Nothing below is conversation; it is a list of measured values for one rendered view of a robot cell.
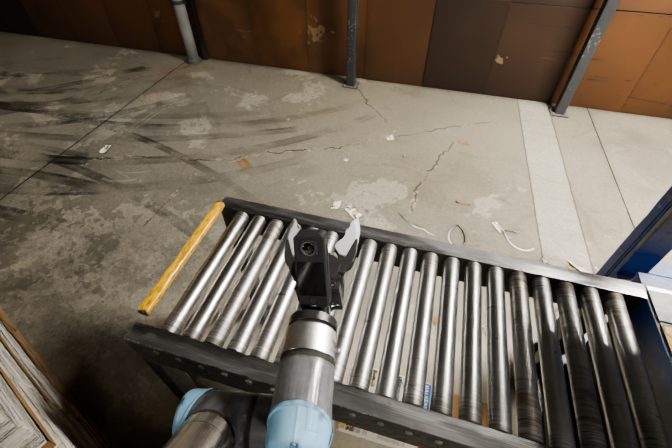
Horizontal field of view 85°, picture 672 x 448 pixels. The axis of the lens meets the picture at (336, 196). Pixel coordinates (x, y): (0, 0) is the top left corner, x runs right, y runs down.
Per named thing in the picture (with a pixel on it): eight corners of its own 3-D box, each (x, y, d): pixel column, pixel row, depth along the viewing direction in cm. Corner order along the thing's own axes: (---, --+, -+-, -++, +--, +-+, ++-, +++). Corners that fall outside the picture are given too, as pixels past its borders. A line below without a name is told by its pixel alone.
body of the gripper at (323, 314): (304, 279, 66) (293, 345, 57) (295, 248, 60) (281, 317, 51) (347, 279, 65) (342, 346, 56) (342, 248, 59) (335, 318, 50)
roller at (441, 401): (427, 421, 86) (430, 414, 82) (442, 261, 118) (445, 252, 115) (449, 428, 85) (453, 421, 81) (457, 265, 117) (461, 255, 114)
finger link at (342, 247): (357, 235, 69) (332, 271, 64) (355, 213, 65) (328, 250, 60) (372, 241, 68) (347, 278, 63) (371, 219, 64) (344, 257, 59)
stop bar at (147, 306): (138, 313, 100) (135, 310, 98) (217, 204, 130) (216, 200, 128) (148, 316, 99) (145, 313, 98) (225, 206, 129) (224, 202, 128)
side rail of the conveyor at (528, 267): (225, 227, 138) (218, 205, 129) (232, 217, 141) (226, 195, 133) (625, 319, 111) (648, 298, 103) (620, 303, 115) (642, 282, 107)
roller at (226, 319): (214, 357, 97) (198, 348, 96) (281, 227, 130) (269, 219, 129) (221, 354, 94) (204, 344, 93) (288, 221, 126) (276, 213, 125)
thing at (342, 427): (335, 430, 150) (335, 429, 149) (352, 361, 169) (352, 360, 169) (426, 460, 142) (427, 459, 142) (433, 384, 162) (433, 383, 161)
